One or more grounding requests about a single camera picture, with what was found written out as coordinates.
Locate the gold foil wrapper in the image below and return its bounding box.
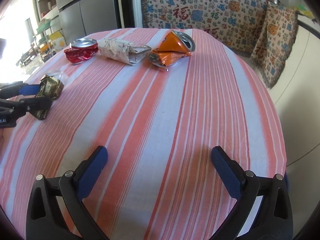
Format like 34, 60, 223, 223
30, 71, 67, 121

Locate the white kitchen cabinet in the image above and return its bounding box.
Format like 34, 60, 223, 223
269, 15, 319, 233

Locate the metal storage shelf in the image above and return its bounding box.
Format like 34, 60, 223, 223
16, 0, 61, 67

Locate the yellow cardboard box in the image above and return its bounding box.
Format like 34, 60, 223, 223
49, 30, 67, 52

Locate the crushed red soda can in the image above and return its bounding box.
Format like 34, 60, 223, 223
64, 38, 99, 64

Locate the grey refrigerator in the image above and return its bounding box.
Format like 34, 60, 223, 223
56, 0, 121, 44

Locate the white floral paper package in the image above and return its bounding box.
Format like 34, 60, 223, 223
98, 38, 151, 66

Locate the patterned fabric cover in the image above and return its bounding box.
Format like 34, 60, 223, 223
141, 0, 298, 88

